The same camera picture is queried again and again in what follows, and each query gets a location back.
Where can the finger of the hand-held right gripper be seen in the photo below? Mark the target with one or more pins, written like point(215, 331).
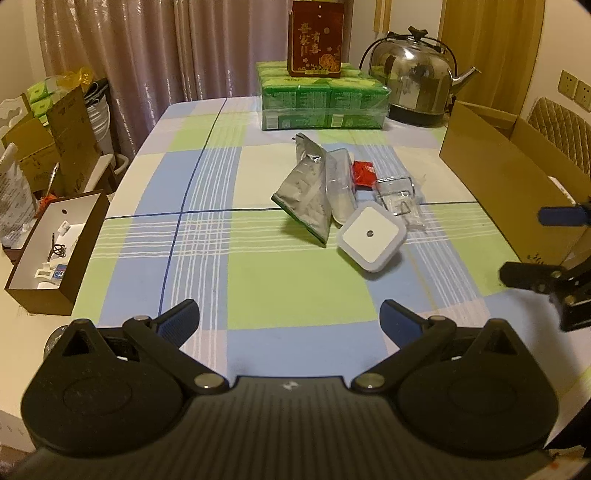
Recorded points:
point(526, 275)
point(561, 216)

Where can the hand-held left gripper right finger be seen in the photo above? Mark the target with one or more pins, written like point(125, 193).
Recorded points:
point(399, 319)

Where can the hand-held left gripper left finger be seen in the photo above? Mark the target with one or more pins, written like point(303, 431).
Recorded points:
point(178, 319)

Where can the brown cardboard box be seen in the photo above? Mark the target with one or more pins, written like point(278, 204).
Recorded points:
point(498, 184)

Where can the white square night light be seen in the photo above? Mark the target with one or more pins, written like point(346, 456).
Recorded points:
point(369, 235)

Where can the translucent white plastic spoon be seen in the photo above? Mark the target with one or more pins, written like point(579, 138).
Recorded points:
point(340, 189)

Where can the red snack packet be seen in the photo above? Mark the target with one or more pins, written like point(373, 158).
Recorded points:
point(364, 174)

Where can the silver foil pouch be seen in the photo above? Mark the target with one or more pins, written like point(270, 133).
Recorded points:
point(304, 194)

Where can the checked tablecloth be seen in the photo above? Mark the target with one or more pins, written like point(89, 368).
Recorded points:
point(254, 286)

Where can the quilted brown chair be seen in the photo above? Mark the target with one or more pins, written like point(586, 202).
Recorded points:
point(561, 129)

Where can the dark brown open box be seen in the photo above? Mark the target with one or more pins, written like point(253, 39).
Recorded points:
point(78, 258)

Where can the stainless steel kettle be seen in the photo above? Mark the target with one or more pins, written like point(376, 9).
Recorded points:
point(411, 78)

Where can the white plastic bag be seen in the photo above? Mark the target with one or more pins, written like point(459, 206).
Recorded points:
point(14, 198)

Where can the stacked cardboard boxes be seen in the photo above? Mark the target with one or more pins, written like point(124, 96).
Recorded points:
point(69, 138)

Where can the metal bucket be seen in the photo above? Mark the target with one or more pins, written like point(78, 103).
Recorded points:
point(99, 120)

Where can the green tissue multipack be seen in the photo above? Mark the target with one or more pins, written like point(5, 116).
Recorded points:
point(323, 101)

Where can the green tissue boxes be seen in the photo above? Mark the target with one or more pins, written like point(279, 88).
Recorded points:
point(41, 97)

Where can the yellow plastic bag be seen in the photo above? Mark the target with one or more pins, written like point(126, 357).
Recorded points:
point(76, 77)

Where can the white chair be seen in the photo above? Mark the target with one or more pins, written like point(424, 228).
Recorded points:
point(11, 113)

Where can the pink curtain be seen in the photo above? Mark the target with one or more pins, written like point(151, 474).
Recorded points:
point(184, 50)

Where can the red gift box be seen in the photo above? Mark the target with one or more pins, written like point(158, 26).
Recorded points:
point(316, 37)

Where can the wall socket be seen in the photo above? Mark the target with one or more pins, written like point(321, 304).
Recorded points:
point(575, 87)

